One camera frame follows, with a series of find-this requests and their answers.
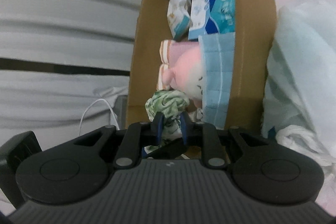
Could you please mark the blue quilted cloth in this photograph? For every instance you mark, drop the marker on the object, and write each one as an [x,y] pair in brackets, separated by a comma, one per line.
[218,59]

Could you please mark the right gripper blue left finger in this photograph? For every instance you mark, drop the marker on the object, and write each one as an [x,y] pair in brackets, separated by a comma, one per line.
[157,126]

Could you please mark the light blue plastic bag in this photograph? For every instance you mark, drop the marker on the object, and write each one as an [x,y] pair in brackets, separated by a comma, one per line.
[299,100]

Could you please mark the green floral scrunchie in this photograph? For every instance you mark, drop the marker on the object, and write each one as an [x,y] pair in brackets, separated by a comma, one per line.
[171,103]

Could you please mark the pink plush toy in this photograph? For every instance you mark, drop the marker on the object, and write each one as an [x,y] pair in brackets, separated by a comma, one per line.
[187,75]

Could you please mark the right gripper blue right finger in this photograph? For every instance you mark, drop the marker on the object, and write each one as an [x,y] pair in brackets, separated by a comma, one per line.
[187,128]

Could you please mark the white teal tissue pack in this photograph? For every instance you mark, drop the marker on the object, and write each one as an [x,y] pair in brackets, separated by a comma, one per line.
[178,17]

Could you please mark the blue white tissue pack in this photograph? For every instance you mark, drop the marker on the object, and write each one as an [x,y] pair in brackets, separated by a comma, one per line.
[211,17]

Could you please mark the brown cardboard box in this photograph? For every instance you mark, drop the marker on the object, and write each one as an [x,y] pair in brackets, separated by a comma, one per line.
[255,24]

